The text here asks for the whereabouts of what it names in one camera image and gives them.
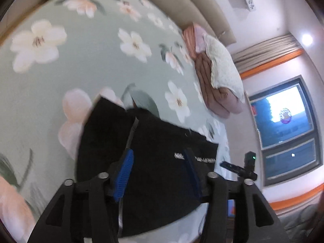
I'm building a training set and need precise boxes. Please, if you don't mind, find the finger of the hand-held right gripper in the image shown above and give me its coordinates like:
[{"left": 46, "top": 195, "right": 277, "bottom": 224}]
[{"left": 220, "top": 161, "right": 245, "bottom": 174}]

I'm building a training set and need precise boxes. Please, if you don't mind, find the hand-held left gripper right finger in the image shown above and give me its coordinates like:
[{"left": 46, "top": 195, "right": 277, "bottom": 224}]
[{"left": 183, "top": 147, "right": 288, "bottom": 243}]

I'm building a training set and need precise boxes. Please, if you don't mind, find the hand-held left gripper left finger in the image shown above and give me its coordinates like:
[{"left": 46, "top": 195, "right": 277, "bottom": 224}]
[{"left": 27, "top": 149, "right": 135, "bottom": 243}]

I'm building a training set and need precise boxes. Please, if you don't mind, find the black hooded jacket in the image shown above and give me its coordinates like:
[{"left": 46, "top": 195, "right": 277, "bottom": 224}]
[{"left": 75, "top": 97, "right": 220, "bottom": 239}]

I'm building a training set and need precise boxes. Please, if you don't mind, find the window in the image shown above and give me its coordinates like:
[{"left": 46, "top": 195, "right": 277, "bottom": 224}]
[{"left": 248, "top": 75, "right": 322, "bottom": 187}]

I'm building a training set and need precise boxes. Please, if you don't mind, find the round window sticker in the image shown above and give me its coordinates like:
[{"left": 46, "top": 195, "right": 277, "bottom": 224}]
[{"left": 279, "top": 108, "right": 292, "bottom": 124}]

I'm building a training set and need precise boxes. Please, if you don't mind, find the white floral pillow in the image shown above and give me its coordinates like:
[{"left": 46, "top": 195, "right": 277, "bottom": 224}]
[{"left": 204, "top": 33, "right": 246, "bottom": 104}]

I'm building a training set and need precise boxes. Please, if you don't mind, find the bed with floral sheet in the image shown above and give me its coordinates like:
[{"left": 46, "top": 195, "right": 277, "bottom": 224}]
[{"left": 0, "top": 0, "right": 229, "bottom": 243}]

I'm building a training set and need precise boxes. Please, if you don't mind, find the beige and orange curtain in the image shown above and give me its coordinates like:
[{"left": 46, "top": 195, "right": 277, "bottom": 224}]
[{"left": 231, "top": 33, "right": 305, "bottom": 80}]

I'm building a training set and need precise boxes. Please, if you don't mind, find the pink pillow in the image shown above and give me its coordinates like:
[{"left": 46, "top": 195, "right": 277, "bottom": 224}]
[{"left": 193, "top": 24, "right": 207, "bottom": 54}]

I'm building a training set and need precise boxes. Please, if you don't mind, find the round ceiling light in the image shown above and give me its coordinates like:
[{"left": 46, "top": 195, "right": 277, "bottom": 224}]
[{"left": 301, "top": 33, "right": 314, "bottom": 47}]

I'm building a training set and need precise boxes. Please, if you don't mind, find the beige padded headboard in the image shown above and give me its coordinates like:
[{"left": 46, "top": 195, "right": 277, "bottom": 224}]
[{"left": 124, "top": 0, "right": 237, "bottom": 47}]

